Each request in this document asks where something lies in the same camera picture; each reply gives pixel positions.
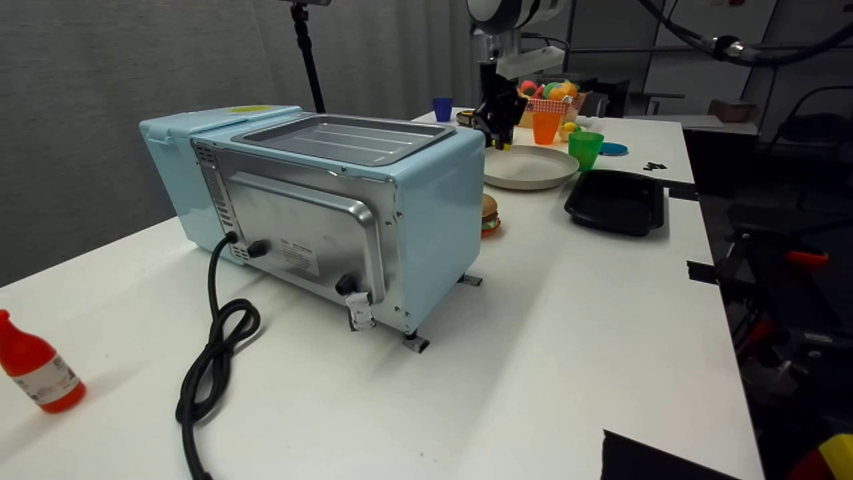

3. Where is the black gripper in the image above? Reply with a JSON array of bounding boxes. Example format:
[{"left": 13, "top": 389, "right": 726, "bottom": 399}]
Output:
[{"left": 477, "top": 53, "right": 531, "bottom": 149}]

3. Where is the orange cup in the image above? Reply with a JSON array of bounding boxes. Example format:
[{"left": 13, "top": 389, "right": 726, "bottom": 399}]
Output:
[{"left": 529, "top": 96, "right": 567, "bottom": 147}]

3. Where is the pale round plate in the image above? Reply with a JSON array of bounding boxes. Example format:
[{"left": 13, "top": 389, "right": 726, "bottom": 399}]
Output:
[{"left": 481, "top": 143, "right": 581, "bottom": 193}]

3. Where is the green cup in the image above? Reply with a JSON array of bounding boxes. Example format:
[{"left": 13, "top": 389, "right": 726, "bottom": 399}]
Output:
[{"left": 567, "top": 128, "right": 609, "bottom": 173}]

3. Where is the yellow green toy fruit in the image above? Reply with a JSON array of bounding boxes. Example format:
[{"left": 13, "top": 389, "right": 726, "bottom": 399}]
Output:
[{"left": 541, "top": 77, "right": 581, "bottom": 100}]

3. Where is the toy burger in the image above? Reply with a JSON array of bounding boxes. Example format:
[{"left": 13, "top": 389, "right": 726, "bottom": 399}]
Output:
[{"left": 481, "top": 191, "right": 506, "bottom": 239}]

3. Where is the light blue toaster oven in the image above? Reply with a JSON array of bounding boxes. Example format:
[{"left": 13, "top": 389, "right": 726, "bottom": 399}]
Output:
[{"left": 139, "top": 100, "right": 489, "bottom": 355}]

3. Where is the black plastic tray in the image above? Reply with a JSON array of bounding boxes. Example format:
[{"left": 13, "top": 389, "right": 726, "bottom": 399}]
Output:
[{"left": 563, "top": 168, "right": 670, "bottom": 239}]

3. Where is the black tripod stand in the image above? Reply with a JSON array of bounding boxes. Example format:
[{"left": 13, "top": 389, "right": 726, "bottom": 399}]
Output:
[{"left": 286, "top": 0, "right": 327, "bottom": 115}]

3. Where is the brown cardboard box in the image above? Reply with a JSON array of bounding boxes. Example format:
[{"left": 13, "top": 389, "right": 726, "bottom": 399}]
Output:
[{"left": 706, "top": 96, "right": 763, "bottom": 124}]

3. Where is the black chair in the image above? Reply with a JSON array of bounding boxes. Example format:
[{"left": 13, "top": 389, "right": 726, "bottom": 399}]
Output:
[{"left": 766, "top": 81, "right": 853, "bottom": 168}]

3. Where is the grey curtain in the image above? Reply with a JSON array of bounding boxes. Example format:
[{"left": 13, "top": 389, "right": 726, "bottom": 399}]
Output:
[{"left": 0, "top": 0, "right": 489, "bottom": 287}]

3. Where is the yellow red object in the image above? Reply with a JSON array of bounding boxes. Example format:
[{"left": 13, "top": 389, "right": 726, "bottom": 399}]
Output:
[{"left": 785, "top": 432, "right": 853, "bottom": 480}]

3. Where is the red sauce bottle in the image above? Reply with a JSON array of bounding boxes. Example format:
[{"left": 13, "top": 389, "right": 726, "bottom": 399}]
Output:
[{"left": 0, "top": 307, "right": 90, "bottom": 415}]

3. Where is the black robot cable hose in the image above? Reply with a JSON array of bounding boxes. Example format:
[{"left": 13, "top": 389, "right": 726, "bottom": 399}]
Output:
[{"left": 637, "top": 0, "right": 853, "bottom": 65}]

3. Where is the red handled tool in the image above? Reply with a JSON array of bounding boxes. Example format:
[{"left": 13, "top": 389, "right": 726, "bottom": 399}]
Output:
[{"left": 785, "top": 247, "right": 838, "bottom": 272}]

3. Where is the black equipment frame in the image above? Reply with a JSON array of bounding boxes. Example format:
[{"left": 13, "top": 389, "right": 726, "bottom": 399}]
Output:
[{"left": 721, "top": 211, "right": 853, "bottom": 448}]

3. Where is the black power cable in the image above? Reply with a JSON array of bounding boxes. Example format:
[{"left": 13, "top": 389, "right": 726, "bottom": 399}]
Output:
[{"left": 174, "top": 232, "right": 266, "bottom": 480}]

